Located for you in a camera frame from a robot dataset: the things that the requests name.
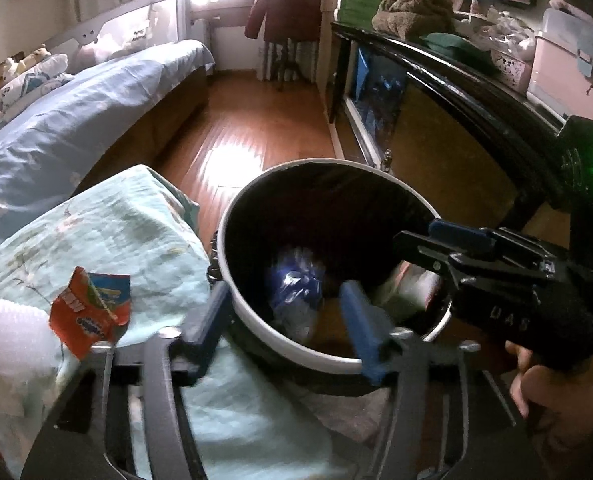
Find white foam block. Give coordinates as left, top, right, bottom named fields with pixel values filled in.
left=0, top=296, right=53, bottom=386

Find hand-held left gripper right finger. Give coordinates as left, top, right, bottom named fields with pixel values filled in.
left=337, top=281, right=482, bottom=480

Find black cabinet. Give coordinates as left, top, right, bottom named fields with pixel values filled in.
left=329, top=20, right=577, bottom=241

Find bed with blue sheet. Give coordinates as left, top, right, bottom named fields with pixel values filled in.
left=0, top=39, right=216, bottom=266

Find red snack packet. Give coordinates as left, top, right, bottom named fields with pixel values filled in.
left=49, top=266, right=131, bottom=361

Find pale crumpled packaging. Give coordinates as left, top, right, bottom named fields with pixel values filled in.
left=371, top=260, right=450, bottom=326

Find grey bed guard rail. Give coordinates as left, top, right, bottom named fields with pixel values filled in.
left=41, top=0, right=182, bottom=68

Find brown fleece blanket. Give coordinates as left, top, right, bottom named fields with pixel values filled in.
left=371, top=0, right=457, bottom=36

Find white plastic bags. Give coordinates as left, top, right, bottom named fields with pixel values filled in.
left=481, top=12, right=537, bottom=61

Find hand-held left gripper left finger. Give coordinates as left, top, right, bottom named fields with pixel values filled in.
left=89, top=280, right=234, bottom=480

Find white bin with black liner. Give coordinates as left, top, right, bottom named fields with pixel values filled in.
left=207, top=159, right=455, bottom=396

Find dark wooden coat stand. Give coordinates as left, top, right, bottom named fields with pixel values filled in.
left=266, top=40, right=307, bottom=92

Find speckled white box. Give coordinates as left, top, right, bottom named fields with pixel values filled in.
left=489, top=50, right=535, bottom=92

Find pink storage box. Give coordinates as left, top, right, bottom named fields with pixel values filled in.
left=527, top=7, right=593, bottom=126

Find person's right hand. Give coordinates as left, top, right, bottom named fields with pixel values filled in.
left=507, top=340, right=593, bottom=438

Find dark red coat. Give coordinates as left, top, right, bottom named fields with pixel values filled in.
left=244, top=0, right=322, bottom=43

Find dark green cloth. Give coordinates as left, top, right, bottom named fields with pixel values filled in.
left=421, top=32, right=495, bottom=73

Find cream plush toys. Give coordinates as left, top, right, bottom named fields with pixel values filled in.
left=1, top=46, right=52, bottom=81

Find teal floral blanket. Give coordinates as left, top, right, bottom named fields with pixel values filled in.
left=0, top=164, right=377, bottom=480

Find blue plastic bag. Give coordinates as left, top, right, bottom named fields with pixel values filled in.
left=269, top=247, right=327, bottom=341

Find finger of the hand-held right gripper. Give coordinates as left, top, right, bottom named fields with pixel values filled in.
left=428, top=219, right=545, bottom=261
left=393, top=230, right=460, bottom=281

